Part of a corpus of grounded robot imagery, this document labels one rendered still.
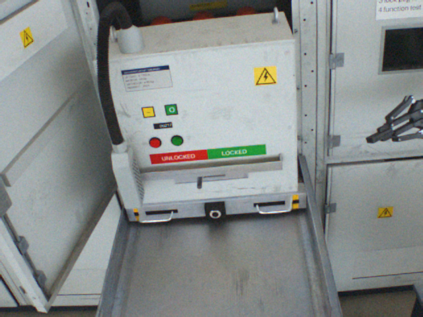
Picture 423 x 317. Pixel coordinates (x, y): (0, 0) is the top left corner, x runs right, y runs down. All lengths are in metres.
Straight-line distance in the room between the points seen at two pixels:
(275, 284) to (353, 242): 0.79
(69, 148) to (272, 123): 0.59
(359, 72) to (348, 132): 0.22
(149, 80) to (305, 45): 0.52
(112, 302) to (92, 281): 0.91
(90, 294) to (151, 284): 1.00
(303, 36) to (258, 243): 0.63
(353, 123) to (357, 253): 0.67
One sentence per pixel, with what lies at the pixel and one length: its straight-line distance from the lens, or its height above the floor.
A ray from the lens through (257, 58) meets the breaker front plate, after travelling 1.10.
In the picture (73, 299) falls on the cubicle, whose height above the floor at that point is 0.12.
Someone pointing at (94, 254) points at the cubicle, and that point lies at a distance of 1.99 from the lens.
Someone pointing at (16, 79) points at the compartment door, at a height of 1.39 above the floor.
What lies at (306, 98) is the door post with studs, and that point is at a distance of 1.49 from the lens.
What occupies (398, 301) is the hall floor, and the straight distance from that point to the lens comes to 2.27.
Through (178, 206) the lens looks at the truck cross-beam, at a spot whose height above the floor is 0.91.
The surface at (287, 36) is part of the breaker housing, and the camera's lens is 1.12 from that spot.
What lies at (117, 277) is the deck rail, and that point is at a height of 0.85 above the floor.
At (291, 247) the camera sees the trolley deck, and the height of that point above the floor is 0.85.
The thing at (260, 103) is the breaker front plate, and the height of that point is 1.23.
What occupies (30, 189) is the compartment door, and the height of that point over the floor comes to 1.13.
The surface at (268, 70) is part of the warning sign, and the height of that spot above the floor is 1.32.
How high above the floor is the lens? 1.80
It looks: 36 degrees down
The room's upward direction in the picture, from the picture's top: 8 degrees counter-clockwise
